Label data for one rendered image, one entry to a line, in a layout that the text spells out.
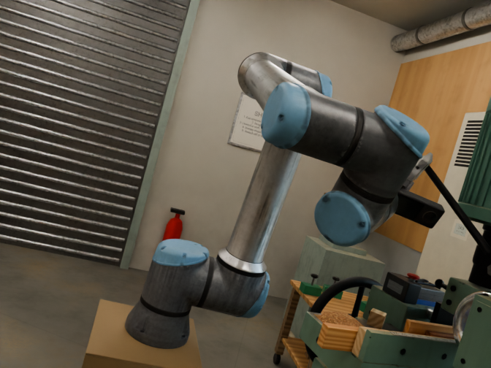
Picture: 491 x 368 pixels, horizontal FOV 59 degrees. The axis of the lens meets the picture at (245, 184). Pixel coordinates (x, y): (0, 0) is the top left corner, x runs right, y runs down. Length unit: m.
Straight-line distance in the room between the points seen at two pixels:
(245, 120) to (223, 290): 2.70
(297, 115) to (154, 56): 3.20
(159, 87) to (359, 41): 1.84
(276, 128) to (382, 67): 3.77
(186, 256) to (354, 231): 0.64
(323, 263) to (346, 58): 1.93
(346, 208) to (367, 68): 3.64
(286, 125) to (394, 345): 0.46
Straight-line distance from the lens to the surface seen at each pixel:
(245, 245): 1.23
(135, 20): 3.82
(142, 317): 1.30
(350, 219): 0.68
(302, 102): 0.60
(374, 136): 0.63
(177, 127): 3.76
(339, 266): 3.25
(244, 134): 3.82
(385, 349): 0.86
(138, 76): 3.73
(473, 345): 0.77
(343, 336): 0.84
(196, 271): 1.24
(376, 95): 4.30
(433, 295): 1.17
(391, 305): 1.13
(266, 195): 1.19
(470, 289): 1.00
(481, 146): 0.99
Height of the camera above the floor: 1.19
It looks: 4 degrees down
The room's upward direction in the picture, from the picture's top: 16 degrees clockwise
